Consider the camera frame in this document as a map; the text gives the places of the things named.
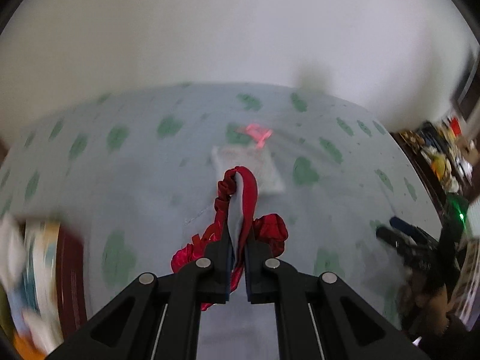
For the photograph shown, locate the white sock red trim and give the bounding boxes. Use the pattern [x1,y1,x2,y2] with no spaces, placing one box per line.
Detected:
[0,213,27,292]

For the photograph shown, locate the red white cloth item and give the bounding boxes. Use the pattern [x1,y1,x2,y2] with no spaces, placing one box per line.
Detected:
[166,166,288,317]

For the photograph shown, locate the small white wrapped packet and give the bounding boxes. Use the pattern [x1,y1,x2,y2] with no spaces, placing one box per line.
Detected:
[211,145,286,195]

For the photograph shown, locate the person's right hand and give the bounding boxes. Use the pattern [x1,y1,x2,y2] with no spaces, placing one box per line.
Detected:
[398,271,450,338]

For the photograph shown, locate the cluttered shelf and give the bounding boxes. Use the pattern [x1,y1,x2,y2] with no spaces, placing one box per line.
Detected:
[392,115,479,330]

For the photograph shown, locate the teal white plastic packet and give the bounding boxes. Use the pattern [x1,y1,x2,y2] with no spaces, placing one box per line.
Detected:
[23,220,59,319]

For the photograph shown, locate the blue cloth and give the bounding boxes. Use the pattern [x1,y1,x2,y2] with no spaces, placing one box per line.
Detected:
[7,280,41,334]

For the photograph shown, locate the gold red toffee tin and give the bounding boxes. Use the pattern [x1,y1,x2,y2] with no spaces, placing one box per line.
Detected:
[0,220,90,360]

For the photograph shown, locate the orange rubber toy animal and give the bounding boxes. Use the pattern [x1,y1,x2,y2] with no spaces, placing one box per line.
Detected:
[13,333,46,360]

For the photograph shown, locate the fluffy white sock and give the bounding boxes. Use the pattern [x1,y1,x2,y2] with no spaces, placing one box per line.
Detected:
[22,309,64,355]

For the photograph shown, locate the green cloud pattern tablecloth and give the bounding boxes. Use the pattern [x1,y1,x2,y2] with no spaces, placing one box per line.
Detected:
[1,84,441,359]

